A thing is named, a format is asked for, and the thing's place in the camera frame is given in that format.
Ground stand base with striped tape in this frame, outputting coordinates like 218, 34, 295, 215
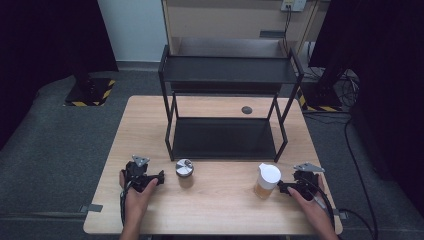
295, 81, 344, 113
63, 77, 117, 108

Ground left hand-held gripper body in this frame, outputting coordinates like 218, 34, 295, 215
124, 154, 160, 193

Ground black metal two-tier shelf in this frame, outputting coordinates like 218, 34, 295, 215
157, 44, 305, 164

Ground black socket cable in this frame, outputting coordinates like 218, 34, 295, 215
282, 4, 292, 51

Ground person's left hand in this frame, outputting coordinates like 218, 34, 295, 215
118, 169, 160, 214

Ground hand-held gripper cable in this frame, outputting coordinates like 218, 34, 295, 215
119, 178, 135, 228
308, 178, 336, 232

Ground person's right hand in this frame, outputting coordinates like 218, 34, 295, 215
286, 174, 331, 219

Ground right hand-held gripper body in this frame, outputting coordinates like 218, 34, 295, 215
290, 161, 326, 202

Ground right hand-held gripper cable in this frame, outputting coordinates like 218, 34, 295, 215
308, 178, 336, 232

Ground dark curtain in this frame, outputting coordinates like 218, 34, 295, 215
308, 0, 424, 208
0, 0, 120, 151

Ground white wall socket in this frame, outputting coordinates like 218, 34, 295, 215
280, 0, 307, 13

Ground black floor cable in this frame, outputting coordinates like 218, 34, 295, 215
339, 116, 380, 240

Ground small metal cup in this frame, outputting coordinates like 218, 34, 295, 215
175, 158, 195, 190

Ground grey table bracket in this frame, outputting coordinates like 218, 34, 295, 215
332, 208, 350, 221
78, 203, 104, 214

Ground left hand-held gripper cable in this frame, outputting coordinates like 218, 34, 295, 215
119, 178, 135, 228

